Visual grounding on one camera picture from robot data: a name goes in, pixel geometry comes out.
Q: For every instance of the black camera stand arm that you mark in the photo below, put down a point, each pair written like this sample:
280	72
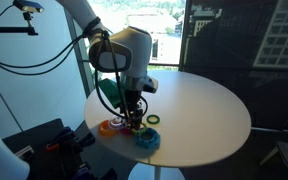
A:
7	30

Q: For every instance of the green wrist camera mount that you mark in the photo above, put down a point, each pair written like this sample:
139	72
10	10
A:
110	91

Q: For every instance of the grey window frame post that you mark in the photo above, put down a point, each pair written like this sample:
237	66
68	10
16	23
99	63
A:
80	60

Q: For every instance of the grey camera on stand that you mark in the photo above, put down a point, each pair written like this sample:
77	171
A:
28	5

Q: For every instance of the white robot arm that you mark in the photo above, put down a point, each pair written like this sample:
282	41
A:
134	50

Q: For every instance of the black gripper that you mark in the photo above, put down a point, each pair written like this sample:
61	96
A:
134	100

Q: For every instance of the black tool cart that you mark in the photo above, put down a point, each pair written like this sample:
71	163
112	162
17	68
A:
40	140

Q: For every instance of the white table pedestal base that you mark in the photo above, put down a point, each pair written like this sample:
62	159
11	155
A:
144	173

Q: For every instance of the dark city print panel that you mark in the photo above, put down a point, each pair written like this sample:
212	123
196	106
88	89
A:
237	50

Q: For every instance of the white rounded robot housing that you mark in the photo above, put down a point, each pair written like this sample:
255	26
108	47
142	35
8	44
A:
0	156

